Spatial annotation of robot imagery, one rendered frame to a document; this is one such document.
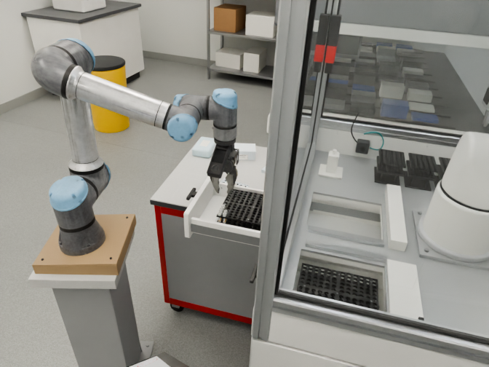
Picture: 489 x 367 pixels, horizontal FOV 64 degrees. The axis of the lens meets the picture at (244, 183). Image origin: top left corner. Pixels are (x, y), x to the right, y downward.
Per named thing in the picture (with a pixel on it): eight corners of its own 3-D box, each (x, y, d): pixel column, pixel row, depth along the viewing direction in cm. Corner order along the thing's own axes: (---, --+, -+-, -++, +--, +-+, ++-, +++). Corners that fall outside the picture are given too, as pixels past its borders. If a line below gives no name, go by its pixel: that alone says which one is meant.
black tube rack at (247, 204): (216, 229, 139) (216, 215, 135) (230, 202, 153) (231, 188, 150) (277, 242, 135) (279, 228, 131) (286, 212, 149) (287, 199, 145)
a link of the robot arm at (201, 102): (168, 102, 113) (206, 104, 112) (177, 89, 122) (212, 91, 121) (170, 127, 117) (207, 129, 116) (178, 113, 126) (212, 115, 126)
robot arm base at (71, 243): (51, 254, 130) (42, 231, 125) (72, 226, 143) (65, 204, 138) (94, 257, 129) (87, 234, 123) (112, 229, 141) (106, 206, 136)
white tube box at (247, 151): (230, 159, 195) (230, 151, 193) (230, 151, 203) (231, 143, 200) (255, 160, 196) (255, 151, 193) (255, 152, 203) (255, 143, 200)
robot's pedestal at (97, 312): (70, 404, 167) (22, 282, 125) (92, 341, 192) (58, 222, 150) (141, 405, 168) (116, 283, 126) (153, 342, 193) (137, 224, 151)
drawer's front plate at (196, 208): (185, 237, 137) (183, 213, 131) (212, 193, 161) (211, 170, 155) (189, 239, 137) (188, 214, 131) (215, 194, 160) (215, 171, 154)
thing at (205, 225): (191, 232, 137) (190, 219, 134) (214, 193, 158) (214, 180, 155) (303, 256, 129) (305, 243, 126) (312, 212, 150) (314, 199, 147)
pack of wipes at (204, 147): (209, 159, 195) (209, 151, 193) (191, 156, 197) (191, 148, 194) (217, 145, 208) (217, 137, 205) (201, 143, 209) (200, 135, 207)
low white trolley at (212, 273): (163, 314, 207) (149, 199, 165) (203, 239, 258) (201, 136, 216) (269, 342, 196) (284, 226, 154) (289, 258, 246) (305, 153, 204)
